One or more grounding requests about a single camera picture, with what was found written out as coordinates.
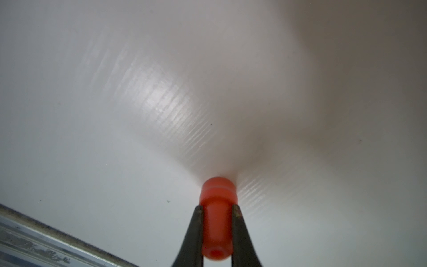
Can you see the red stamp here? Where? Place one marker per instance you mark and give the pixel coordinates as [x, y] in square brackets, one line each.
[217, 197]

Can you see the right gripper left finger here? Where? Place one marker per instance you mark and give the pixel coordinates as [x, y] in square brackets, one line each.
[190, 253]

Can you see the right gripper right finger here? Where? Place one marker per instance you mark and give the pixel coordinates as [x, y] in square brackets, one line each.
[244, 254]

